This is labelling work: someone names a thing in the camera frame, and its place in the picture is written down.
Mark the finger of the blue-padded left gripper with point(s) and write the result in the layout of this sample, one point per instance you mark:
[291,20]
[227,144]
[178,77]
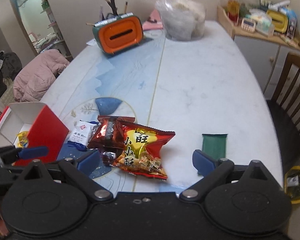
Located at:
[33,153]

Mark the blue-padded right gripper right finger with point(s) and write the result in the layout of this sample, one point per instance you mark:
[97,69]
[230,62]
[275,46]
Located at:
[214,174]

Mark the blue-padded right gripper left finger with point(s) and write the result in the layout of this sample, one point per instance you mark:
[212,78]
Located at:
[76,172]

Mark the yellow snack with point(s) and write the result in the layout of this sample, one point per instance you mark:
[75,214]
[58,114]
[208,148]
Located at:
[22,139]

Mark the red cardboard box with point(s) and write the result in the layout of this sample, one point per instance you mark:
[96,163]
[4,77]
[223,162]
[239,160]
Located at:
[43,126]

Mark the light blue cake packet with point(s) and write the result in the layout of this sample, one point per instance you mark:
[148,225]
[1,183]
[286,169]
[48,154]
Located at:
[171,188]

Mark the red Wangwang snack bag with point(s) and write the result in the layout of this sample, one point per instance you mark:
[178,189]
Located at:
[141,150]

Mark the clear plastic bag of snacks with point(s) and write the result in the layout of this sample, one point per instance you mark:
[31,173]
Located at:
[183,20]

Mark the person's hand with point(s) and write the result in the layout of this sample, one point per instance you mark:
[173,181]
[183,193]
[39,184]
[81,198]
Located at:
[3,229]

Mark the green snack packet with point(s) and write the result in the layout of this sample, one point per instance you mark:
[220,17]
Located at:
[214,145]

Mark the purple small candy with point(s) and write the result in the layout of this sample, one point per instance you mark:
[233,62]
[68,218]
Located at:
[108,158]

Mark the white small snack packet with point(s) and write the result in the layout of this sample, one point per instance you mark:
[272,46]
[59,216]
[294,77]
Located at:
[82,134]

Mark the dark red foil snack bag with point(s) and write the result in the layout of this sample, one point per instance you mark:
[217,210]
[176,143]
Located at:
[109,133]

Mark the pink jacket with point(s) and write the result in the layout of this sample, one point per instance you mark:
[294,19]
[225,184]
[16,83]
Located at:
[33,81]

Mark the yellow trash bin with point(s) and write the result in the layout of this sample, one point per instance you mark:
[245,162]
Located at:
[292,184]

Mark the wooden chair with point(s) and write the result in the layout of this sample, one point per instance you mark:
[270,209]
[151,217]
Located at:
[284,107]

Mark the white wooden cabinet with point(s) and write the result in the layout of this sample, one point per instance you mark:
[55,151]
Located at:
[265,55]

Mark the orange green tissue box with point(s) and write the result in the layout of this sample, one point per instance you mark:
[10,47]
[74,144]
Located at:
[118,33]

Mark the pink white kitchen timer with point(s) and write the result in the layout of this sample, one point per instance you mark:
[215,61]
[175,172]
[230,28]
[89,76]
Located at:
[248,25]

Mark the white wet wipes pack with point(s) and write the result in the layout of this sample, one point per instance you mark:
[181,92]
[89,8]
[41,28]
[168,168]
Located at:
[263,22]

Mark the pink notebook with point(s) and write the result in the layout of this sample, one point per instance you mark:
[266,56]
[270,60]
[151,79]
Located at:
[153,22]

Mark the yellow tissue box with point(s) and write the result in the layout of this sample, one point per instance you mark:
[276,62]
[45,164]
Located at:
[279,20]

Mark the orange drink bottle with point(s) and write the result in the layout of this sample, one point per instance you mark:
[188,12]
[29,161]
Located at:
[233,7]

